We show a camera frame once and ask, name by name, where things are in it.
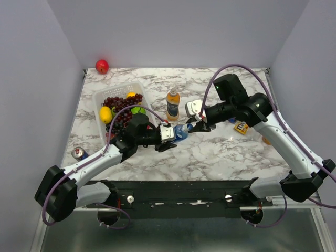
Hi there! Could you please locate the blue water bottle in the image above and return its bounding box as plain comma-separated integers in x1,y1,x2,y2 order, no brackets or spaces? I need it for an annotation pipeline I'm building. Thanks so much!
173,123,189,142

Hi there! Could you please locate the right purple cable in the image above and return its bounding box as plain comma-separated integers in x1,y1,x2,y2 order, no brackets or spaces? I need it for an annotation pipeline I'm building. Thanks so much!
199,63,336,228

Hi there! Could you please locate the green apple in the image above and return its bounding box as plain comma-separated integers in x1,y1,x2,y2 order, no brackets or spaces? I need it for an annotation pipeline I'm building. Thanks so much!
131,107,146,115

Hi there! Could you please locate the Red Bull can left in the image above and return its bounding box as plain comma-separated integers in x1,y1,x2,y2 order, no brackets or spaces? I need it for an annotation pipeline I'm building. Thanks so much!
71,146,89,162

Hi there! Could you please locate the yellow orange fruit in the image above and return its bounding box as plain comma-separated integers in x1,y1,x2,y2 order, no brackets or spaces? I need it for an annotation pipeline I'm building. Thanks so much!
127,92,136,98

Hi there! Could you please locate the tall orange juice bottle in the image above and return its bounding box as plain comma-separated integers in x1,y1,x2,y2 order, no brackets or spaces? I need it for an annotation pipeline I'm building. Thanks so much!
166,88,180,121

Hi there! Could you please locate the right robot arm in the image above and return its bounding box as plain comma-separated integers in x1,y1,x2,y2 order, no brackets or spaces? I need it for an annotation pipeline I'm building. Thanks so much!
185,73,335,206

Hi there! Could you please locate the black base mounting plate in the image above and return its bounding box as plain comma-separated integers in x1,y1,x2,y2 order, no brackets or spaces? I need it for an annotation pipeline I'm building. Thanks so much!
102,180,272,220

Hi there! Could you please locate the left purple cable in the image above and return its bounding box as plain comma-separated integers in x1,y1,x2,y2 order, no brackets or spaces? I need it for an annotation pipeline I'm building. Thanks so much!
41,104,169,230

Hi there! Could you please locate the aluminium frame rail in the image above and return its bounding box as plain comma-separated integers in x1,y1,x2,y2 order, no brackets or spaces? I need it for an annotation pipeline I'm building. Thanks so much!
240,196,321,211

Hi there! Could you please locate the small orange juice bottle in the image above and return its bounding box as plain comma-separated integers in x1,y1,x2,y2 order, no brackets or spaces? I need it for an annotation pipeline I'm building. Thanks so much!
262,137,271,145

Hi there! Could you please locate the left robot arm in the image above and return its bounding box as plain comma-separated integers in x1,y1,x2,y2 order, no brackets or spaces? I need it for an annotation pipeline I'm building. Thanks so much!
34,113,176,226

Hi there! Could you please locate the yellow lemon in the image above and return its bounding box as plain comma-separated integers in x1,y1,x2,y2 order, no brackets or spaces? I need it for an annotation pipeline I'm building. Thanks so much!
99,106,113,124

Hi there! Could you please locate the white plastic basket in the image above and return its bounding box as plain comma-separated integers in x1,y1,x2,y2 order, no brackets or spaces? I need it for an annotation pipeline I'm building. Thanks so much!
92,81,152,145

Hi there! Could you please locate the red apple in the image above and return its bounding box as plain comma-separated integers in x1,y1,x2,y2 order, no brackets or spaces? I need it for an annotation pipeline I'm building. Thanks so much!
95,59,109,75

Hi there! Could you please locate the yellow M&M's candy pack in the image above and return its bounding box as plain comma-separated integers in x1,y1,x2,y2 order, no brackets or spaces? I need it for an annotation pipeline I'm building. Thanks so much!
234,121,249,135

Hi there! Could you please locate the purple cable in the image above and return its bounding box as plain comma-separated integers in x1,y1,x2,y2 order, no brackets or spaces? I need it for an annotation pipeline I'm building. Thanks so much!
199,63,336,228
41,104,169,230

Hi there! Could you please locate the dark red grape bunch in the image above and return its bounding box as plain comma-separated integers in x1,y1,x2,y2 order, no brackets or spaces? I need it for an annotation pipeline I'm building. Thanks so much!
102,93,143,135

